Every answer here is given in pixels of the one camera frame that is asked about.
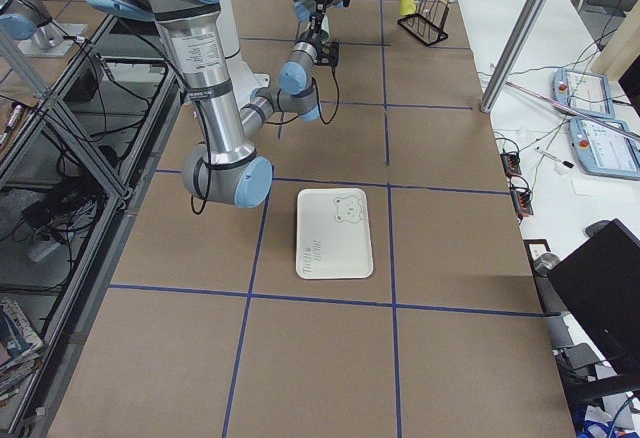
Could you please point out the light green cup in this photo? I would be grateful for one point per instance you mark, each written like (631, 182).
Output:
(325, 30)

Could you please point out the yellow cup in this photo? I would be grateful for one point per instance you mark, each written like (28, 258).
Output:
(406, 7)

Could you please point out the cream bear tray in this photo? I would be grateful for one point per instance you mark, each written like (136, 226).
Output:
(333, 240)

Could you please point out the metal cup on desk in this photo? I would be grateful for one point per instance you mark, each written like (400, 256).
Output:
(544, 263)

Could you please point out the upper orange connector box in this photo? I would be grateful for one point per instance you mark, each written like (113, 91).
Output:
(511, 163)

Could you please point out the orange connector box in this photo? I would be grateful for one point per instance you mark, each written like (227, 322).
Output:
(522, 201)
(511, 163)

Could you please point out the lower orange connector box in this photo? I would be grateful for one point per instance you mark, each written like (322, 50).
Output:
(522, 201)

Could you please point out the upper teach pendant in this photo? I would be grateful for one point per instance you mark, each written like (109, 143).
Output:
(586, 92)

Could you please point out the teach pendant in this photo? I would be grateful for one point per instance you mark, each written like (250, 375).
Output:
(586, 92)
(602, 152)

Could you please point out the black marker pen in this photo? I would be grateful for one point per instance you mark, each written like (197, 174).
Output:
(554, 158)

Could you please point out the lower teach pendant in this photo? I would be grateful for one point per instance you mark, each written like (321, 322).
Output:
(602, 152)

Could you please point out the black laptop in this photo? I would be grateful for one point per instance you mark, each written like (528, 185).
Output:
(599, 285)

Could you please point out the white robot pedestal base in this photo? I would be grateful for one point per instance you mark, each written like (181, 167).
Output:
(244, 80)

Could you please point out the black wire cup rack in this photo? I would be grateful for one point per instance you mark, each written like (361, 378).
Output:
(427, 24)

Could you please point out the aluminium frame post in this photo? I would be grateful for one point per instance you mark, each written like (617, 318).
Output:
(522, 28)

